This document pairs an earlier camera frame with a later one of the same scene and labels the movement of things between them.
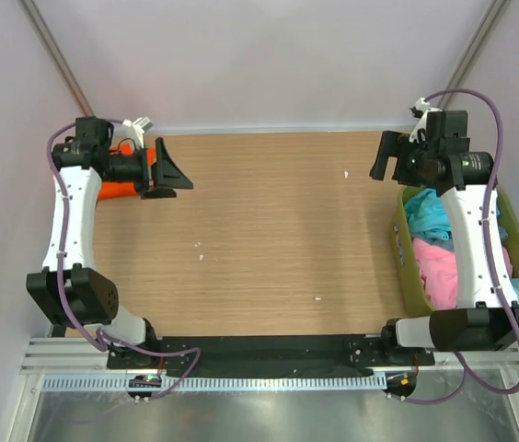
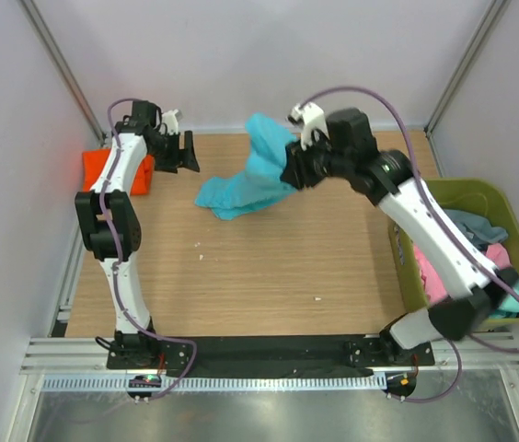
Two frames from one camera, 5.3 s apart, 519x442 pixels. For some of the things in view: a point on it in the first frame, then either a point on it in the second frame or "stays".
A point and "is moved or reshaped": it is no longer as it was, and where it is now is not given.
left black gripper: x=167 y=175 -> x=171 y=164
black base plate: x=266 y=354 stays
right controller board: x=400 y=383 stays
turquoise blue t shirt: x=428 y=219 is moved or reshaped
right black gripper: x=390 y=146 -> x=296 y=172
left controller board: x=148 y=380 stays
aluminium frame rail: x=60 y=355 stays
